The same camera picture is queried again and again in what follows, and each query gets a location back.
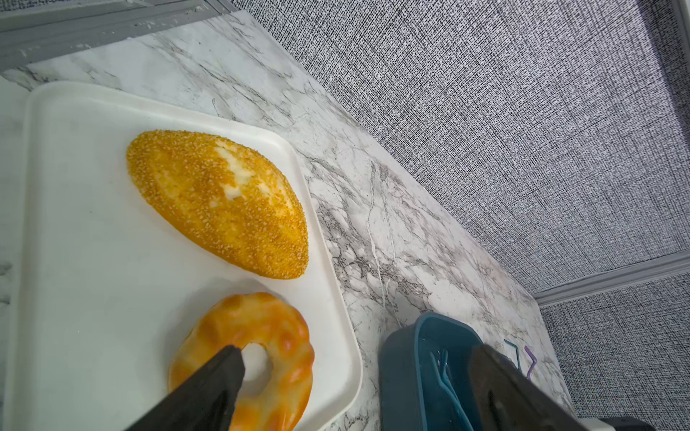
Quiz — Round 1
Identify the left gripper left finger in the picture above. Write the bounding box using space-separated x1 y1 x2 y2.
129 346 245 431

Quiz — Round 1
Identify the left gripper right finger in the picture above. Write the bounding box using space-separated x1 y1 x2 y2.
469 344 584 431

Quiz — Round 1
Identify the teal plastic storage box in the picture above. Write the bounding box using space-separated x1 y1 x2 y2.
378 312 483 430

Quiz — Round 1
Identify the white rectangular tray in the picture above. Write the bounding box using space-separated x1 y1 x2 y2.
3 82 363 430

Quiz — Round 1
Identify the glazed ring donut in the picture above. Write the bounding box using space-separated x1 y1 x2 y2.
168 293 314 430

